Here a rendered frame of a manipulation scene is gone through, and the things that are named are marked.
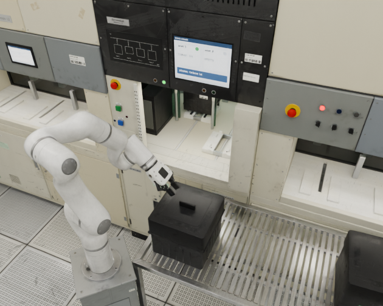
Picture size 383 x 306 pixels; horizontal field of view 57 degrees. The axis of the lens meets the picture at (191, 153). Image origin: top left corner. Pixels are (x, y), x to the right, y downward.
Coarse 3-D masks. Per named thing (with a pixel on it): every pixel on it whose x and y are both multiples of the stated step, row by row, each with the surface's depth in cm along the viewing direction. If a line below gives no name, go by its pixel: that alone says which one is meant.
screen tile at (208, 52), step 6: (204, 48) 160; (210, 48) 159; (204, 54) 162; (210, 54) 161; (216, 54) 160; (222, 54) 159; (228, 54) 158; (222, 60) 161; (228, 60) 159; (204, 66) 166; (210, 66) 165; (216, 66) 163; (222, 66) 162; (222, 72) 164
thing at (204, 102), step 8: (184, 96) 246; (192, 96) 243; (200, 96) 240; (184, 104) 250; (192, 104) 247; (200, 104) 244; (208, 104) 242; (216, 104) 252; (192, 112) 254; (200, 112) 248; (208, 112) 246
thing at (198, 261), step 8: (216, 232) 181; (152, 240) 175; (160, 240) 171; (160, 248) 176; (168, 248) 172; (176, 248) 170; (184, 248) 167; (208, 248) 172; (168, 256) 177; (176, 256) 174; (184, 256) 171; (192, 256) 168; (200, 256) 165; (208, 256) 177; (192, 264) 172; (200, 264) 169
